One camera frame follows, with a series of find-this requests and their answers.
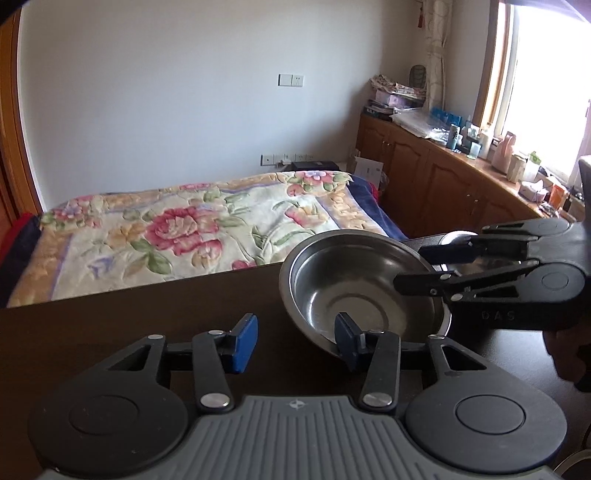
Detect white cardboard box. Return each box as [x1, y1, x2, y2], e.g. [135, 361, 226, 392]
[353, 156, 385, 186]

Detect wooden louvered wardrobe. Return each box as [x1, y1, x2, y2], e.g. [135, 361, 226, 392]
[0, 9, 45, 223]

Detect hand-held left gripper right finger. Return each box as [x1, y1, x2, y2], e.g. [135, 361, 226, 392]
[335, 312, 488, 409]

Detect large steel bowl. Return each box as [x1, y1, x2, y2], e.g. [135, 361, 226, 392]
[278, 232, 453, 360]

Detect wooden cabinet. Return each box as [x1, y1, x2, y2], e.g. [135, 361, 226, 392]
[358, 113, 557, 241]

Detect clear plastic bags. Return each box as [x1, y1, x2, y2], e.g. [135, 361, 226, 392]
[392, 107, 452, 140]

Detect row of wall outlets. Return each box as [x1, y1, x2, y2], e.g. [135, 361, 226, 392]
[260, 152, 315, 166]

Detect person's right hand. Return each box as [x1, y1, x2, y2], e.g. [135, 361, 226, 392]
[542, 329, 591, 393]

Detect wooden window frame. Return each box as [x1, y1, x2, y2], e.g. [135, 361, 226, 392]
[473, 0, 591, 185]

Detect floral blanket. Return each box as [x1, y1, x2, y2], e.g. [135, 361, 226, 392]
[7, 170, 410, 309]

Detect orange packet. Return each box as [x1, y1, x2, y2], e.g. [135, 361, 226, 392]
[549, 184, 570, 212]

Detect blue boxes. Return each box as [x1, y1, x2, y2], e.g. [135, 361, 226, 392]
[429, 107, 463, 126]

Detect pink tissue box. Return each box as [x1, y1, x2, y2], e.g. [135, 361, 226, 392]
[519, 178, 556, 202]

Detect white jar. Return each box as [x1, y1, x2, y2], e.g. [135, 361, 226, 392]
[508, 154, 539, 184]

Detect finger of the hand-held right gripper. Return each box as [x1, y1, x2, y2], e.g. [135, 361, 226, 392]
[393, 261, 542, 304]
[418, 220, 572, 265]

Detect stack of books and papers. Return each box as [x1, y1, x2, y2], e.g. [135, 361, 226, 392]
[365, 74, 428, 121]

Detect patterned cream curtain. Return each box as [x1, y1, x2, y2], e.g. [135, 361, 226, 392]
[422, 0, 450, 110]

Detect navy cloth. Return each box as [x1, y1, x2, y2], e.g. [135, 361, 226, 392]
[0, 217, 43, 308]

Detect pink bottle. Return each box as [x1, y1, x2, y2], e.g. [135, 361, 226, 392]
[491, 131, 518, 172]

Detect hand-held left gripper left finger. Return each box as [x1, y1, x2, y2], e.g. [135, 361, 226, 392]
[107, 313, 259, 413]

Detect group of toiletry bottles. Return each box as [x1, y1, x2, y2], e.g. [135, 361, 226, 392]
[445, 114, 493, 160]

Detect black box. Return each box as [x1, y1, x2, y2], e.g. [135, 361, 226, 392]
[291, 160, 341, 173]

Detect red cloth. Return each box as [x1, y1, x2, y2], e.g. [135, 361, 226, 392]
[0, 213, 42, 245]

